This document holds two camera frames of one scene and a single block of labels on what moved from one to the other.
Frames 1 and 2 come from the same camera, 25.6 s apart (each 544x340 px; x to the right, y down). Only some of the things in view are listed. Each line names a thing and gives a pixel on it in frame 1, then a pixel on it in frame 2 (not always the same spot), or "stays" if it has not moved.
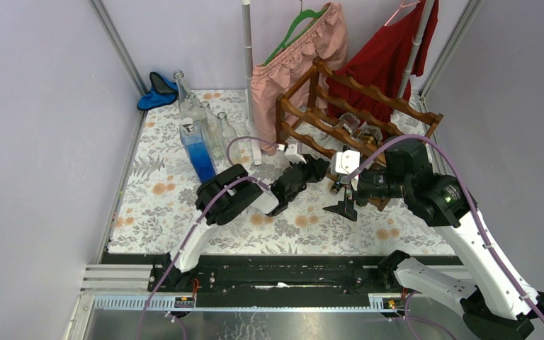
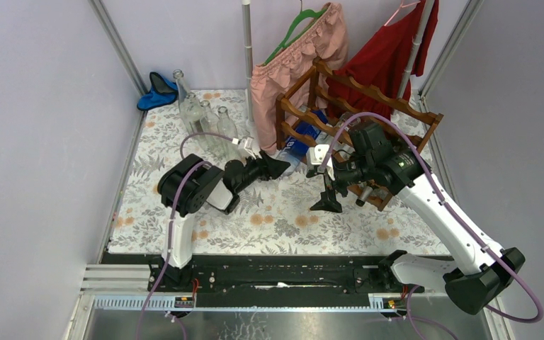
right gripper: (346, 207) to (328, 202)
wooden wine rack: (336, 112) stays
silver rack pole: (246, 8) stays
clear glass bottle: (211, 126) stays
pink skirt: (323, 46) stays
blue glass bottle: (199, 156) to (295, 150)
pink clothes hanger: (401, 6) stays
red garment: (384, 61) stays
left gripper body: (314, 174) to (254, 170)
